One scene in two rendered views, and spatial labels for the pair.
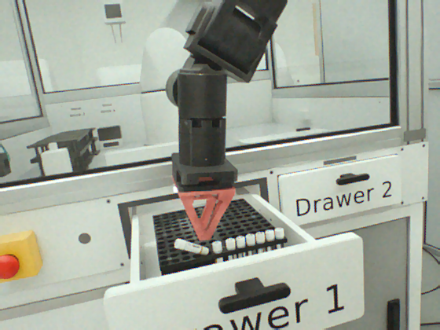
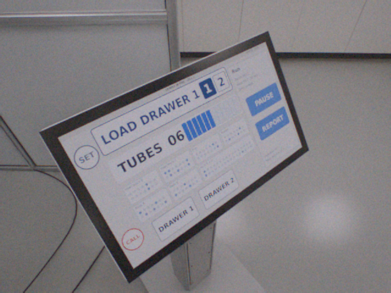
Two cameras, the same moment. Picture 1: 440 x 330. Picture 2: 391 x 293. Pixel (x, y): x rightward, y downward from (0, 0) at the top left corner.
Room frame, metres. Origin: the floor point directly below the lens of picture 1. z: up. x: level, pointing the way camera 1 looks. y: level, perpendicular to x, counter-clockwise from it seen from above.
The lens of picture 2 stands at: (0.66, -0.48, 1.51)
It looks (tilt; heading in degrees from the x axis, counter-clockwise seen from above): 49 degrees down; 294
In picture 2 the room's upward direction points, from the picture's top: 1 degrees counter-clockwise
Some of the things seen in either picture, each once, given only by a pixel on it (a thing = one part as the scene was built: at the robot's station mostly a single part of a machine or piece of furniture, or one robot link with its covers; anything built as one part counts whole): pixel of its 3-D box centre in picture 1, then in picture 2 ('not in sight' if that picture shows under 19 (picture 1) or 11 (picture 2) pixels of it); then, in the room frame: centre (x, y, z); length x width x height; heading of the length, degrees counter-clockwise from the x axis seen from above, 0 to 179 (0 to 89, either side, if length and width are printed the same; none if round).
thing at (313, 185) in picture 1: (343, 189); not in sight; (0.75, -0.21, 0.87); 0.29 x 0.02 x 0.11; 105
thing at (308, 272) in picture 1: (247, 305); not in sight; (0.36, 0.01, 0.87); 0.29 x 0.02 x 0.11; 105
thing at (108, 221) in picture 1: (188, 170); not in sight; (1.14, 0.18, 0.87); 1.02 x 0.95 x 0.14; 105
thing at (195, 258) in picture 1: (225, 251); not in sight; (0.45, 0.04, 0.90); 0.18 x 0.02 x 0.01; 105
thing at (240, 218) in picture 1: (212, 243); not in sight; (0.55, 0.07, 0.87); 0.22 x 0.18 x 0.06; 15
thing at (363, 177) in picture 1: (350, 177); not in sight; (0.72, -0.21, 0.91); 0.07 x 0.04 x 0.01; 105
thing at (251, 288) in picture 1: (251, 291); not in sight; (0.33, 0.01, 0.91); 0.07 x 0.04 x 0.01; 105
